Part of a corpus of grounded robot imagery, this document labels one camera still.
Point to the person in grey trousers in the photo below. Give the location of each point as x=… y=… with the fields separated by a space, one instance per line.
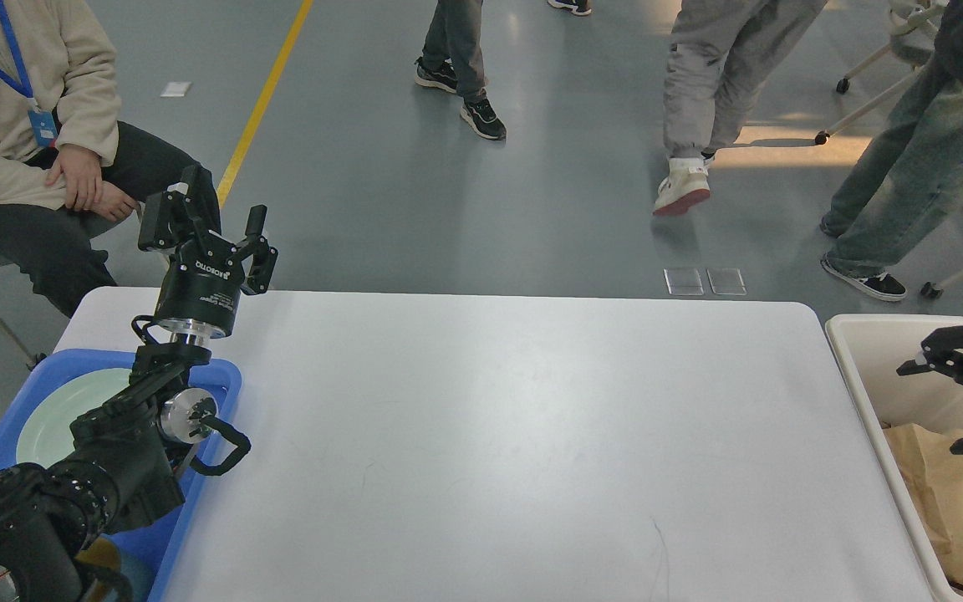
x=720 y=56

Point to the blue plastic tray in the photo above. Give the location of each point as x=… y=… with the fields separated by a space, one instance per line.
x=156 y=545

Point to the person in beige sweater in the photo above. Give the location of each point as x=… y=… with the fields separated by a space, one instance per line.
x=67 y=160

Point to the person in black sneakers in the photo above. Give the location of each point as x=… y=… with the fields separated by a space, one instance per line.
x=452 y=61

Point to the dark teal mug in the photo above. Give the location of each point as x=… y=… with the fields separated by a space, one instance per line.
x=108 y=565

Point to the white plastic bin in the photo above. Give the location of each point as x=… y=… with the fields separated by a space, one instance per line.
x=869 y=349

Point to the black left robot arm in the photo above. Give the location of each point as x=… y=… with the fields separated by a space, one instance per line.
x=130 y=452

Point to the brown paper bag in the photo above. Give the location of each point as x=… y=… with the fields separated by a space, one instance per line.
x=933 y=476

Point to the green plate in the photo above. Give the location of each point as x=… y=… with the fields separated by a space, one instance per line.
x=46 y=437

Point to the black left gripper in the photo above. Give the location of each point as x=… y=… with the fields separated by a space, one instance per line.
x=203 y=283

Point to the person in blue jeans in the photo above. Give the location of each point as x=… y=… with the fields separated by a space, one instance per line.
x=908 y=180

